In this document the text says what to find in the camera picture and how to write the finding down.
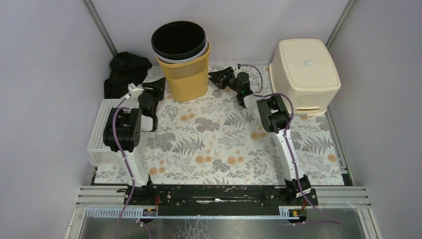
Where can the aluminium frame rail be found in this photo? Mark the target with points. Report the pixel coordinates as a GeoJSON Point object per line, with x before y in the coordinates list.
{"type": "Point", "coordinates": [342, 212]}

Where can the yellow plastic waste basket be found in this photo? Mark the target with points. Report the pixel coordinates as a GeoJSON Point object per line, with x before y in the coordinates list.
{"type": "Point", "coordinates": [187, 81]}

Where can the black round bucket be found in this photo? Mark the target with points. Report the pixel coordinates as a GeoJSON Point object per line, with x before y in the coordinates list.
{"type": "Point", "coordinates": [179, 40]}

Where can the cream large container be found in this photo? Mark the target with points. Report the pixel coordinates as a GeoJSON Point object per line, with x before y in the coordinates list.
{"type": "Point", "coordinates": [303, 70]}

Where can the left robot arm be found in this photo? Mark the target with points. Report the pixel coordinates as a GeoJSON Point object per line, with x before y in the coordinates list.
{"type": "Point", "coordinates": [128, 124]}

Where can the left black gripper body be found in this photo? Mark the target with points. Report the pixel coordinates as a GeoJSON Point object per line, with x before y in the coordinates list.
{"type": "Point", "coordinates": [151, 89]}

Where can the black crumpled cloth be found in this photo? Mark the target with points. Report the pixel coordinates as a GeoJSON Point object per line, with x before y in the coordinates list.
{"type": "Point", "coordinates": [126, 68]}

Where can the white perforated basket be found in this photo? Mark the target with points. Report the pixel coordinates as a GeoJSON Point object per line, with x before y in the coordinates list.
{"type": "Point", "coordinates": [102, 155]}

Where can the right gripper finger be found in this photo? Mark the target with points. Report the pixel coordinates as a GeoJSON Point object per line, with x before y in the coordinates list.
{"type": "Point", "coordinates": [221, 78]}
{"type": "Point", "coordinates": [228, 84]}

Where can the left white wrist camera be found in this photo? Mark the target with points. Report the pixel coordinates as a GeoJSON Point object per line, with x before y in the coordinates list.
{"type": "Point", "coordinates": [133, 91]}

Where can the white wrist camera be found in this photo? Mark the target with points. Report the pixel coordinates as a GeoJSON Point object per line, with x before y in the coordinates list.
{"type": "Point", "coordinates": [238, 68]}
{"type": "Point", "coordinates": [133, 91]}

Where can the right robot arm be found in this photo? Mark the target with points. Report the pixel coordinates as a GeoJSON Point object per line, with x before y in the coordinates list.
{"type": "Point", "coordinates": [276, 112]}

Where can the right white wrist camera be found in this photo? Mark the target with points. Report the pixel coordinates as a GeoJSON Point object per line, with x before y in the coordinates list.
{"type": "Point", "coordinates": [238, 68]}

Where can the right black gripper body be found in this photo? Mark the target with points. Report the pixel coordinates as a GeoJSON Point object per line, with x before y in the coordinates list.
{"type": "Point", "coordinates": [237, 90]}

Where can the grey bucket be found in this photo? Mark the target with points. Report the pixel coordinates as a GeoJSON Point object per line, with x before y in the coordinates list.
{"type": "Point", "coordinates": [170, 61]}

